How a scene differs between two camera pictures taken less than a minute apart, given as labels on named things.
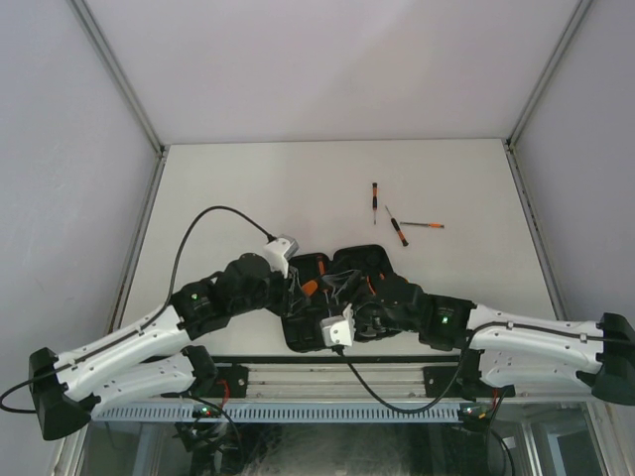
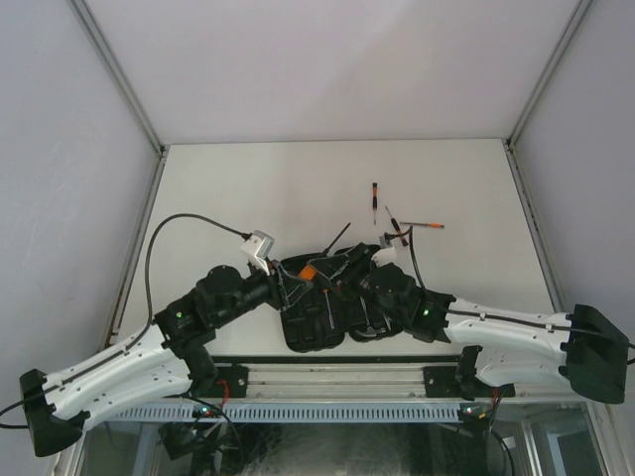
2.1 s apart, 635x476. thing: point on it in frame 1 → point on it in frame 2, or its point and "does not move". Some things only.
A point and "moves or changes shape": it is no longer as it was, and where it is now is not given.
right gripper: (343, 285) → (340, 268)
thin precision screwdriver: (402, 236) does not move
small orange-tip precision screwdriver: (434, 225) does not move
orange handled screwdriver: (310, 288) moves or changes shape
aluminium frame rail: (339, 382) does not move
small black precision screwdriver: (375, 200) does not move
